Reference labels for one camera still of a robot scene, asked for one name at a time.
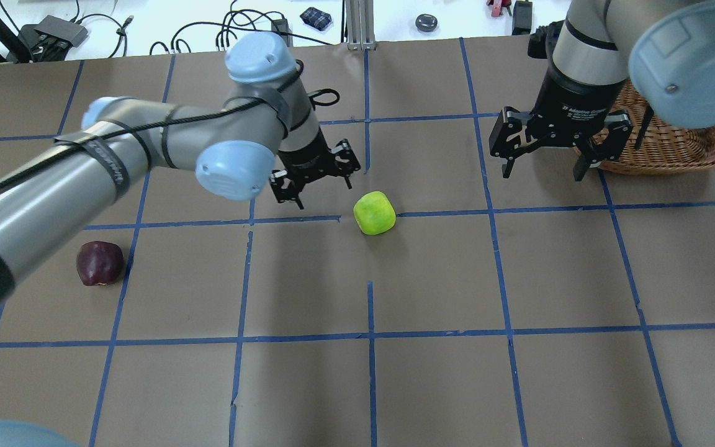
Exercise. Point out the grey round object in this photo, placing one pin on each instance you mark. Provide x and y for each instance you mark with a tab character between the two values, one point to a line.
426	23

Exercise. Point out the dark red apple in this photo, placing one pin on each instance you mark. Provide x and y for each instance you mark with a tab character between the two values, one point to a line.
99	263

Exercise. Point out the aluminium frame post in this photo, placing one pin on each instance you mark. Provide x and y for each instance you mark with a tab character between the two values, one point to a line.
359	25

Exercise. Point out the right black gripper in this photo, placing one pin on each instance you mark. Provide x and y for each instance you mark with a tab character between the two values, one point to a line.
571	102

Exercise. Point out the dark blue pouch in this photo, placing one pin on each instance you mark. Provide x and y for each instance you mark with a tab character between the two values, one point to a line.
316	18

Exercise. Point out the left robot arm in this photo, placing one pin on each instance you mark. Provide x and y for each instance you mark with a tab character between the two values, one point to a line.
266	134

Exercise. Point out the green apple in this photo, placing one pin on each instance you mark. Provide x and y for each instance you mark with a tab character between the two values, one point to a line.
374	213

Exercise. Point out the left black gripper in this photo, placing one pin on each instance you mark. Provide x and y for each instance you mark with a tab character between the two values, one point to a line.
308	155

